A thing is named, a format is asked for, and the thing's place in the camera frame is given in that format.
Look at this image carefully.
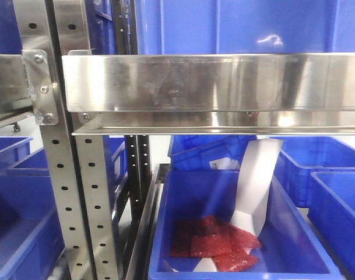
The red packet pile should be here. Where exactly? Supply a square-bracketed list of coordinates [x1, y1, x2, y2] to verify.
[170, 215, 261, 272]

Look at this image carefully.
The steel rail left shelf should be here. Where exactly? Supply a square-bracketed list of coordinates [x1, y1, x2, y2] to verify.
[0, 54, 33, 128]

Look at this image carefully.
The blue bin with red packets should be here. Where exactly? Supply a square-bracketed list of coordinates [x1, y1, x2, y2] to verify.
[148, 170, 342, 279]

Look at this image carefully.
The blue bin lower right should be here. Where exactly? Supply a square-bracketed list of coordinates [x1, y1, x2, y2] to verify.
[308, 171, 355, 279]

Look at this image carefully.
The blue bin back right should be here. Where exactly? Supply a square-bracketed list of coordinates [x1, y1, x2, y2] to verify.
[272, 136, 355, 208]

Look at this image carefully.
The blue bin lower left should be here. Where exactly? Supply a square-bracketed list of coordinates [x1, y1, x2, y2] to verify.
[0, 136, 64, 279]

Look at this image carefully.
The steel shelf rail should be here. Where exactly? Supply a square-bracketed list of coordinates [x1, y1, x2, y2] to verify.
[62, 51, 355, 135]

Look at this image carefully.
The white paper sheet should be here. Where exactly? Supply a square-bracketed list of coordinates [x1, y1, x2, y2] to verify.
[230, 138, 284, 237]

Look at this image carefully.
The blue bin back middle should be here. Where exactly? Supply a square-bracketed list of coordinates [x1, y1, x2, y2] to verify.
[168, 135, 257, 171]

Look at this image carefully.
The perforated steel upright post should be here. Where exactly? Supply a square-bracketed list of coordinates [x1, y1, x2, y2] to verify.
[13, 1, 121, 279]

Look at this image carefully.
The large blue bin upper shelf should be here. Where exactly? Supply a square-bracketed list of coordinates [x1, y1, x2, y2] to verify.
[135, 1, 355, 54]

